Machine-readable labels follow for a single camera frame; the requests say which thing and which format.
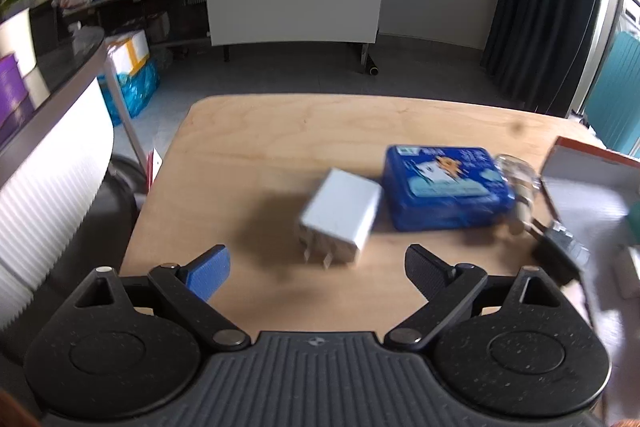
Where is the dark curtain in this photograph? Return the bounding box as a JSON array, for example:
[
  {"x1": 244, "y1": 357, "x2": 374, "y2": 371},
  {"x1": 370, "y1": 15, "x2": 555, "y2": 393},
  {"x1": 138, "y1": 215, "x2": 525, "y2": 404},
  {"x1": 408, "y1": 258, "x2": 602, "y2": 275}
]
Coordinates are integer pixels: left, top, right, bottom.
[{"x1": 479, "y1": 0, "x2": 612, "y2": 118}]

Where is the black round stool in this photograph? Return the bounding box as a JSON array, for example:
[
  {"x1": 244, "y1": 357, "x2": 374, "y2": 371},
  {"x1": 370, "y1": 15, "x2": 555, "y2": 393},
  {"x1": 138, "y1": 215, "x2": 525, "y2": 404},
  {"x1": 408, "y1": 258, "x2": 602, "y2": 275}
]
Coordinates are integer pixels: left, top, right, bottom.
[{"x1": 82, "y1": 154, "x2": 139, "y2": 273}]

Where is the blue tissue pack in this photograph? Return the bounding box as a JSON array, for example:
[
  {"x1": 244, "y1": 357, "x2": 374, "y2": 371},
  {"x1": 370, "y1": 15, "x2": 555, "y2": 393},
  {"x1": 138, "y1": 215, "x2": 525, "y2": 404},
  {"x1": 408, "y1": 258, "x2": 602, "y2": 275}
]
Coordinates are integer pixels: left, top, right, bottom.
[{"x1": 383, "y1": 145, "x2": 517, "y2": 233}]

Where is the white cube charger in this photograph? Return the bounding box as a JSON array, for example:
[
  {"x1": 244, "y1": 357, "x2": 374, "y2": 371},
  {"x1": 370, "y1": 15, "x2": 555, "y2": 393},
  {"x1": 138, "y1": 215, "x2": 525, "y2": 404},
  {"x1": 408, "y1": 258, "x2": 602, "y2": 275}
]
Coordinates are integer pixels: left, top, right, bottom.
[{"x1": 298, "y1": 167, "x2": 384, "y2": 271}]

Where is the curved white ribbed counter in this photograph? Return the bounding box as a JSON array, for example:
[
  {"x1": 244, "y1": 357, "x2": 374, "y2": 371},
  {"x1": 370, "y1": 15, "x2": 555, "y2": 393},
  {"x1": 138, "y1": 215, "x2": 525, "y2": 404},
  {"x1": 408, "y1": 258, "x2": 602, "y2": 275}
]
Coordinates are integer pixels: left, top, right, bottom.
[{"x1": 0, "y1": 31, "x2": 115, "y2": 333}]

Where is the orange-rimmed cardboard box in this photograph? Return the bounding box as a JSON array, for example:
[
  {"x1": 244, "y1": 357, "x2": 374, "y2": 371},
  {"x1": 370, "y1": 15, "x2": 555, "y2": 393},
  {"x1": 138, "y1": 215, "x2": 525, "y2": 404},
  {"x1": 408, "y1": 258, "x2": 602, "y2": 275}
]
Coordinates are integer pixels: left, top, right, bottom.
[{"x1": 539, "y1": 136, "x2": 640, "y2": 338}]

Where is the blue plastic bag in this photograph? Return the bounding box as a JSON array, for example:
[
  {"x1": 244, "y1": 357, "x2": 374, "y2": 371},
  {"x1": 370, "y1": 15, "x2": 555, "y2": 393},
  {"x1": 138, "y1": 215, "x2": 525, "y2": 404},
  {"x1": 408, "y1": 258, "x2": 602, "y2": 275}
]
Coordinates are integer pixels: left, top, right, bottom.
[{"x1": 96, "y1": 58, "x2": 162, "y2": 126}]

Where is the white panel desk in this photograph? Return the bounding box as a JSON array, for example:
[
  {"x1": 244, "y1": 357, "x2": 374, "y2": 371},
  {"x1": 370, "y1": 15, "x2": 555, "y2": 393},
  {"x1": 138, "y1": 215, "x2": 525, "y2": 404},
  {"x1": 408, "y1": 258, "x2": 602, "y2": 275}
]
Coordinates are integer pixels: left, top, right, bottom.
[{"x1": 205, "y1": 0, "x2": 387, "y2": 75}]

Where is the black charger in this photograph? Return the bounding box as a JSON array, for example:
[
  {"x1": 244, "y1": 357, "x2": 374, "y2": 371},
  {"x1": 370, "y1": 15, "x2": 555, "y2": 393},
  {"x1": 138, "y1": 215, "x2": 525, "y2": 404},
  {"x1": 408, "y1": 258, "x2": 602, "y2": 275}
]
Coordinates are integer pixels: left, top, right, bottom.
[{"x1": 532, "y1": 219, "x2": 592, "y2": 289}]

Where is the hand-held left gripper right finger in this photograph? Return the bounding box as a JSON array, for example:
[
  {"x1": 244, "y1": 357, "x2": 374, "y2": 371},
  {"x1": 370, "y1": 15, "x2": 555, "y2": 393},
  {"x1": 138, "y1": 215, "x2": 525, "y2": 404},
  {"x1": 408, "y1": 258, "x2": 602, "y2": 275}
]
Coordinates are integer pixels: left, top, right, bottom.
[{"x1": 384, "y1": 243, "x2": 563, "y2": 353}]

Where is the cardboard box with yellow tape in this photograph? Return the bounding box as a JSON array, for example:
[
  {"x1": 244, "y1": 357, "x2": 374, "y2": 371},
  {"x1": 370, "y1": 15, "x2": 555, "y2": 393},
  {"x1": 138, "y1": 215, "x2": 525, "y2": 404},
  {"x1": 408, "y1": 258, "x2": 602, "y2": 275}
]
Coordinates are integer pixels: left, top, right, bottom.
[{"x1": 104, "y1": 30, "x2": 151, "y2": 76}]

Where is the purple box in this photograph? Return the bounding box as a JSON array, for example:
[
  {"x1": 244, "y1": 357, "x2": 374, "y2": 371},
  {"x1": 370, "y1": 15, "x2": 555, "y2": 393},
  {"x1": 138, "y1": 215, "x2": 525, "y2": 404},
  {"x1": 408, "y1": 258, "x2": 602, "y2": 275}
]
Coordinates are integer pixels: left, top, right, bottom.
[{"x1": 0, "y1": 54, "x2": 37, "y2": 145}]

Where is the clear plastic object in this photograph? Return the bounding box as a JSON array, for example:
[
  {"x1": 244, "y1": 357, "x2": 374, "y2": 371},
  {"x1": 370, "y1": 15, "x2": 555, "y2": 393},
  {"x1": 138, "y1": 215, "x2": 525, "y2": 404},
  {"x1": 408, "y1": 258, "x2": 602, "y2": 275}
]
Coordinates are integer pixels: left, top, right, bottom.
[{"x1": 494, "y1": 153, "x2": 544, "y2": 236}]

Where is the long curved media cabinet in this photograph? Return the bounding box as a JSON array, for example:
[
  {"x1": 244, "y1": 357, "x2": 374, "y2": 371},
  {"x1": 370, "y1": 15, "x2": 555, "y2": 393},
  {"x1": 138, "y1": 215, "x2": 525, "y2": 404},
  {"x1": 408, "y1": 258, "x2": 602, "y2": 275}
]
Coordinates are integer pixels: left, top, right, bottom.
[{"x1": 47, "y1": 0, "x2": 387, "y2": 52}]

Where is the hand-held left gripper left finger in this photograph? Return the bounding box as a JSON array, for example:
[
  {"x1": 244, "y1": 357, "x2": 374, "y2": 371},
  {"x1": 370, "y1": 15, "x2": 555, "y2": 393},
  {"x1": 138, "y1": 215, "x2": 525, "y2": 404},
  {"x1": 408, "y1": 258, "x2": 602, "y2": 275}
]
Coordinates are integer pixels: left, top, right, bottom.
[{"x1": 75, "y1": 244, "x2": 252, "y2": 353}]

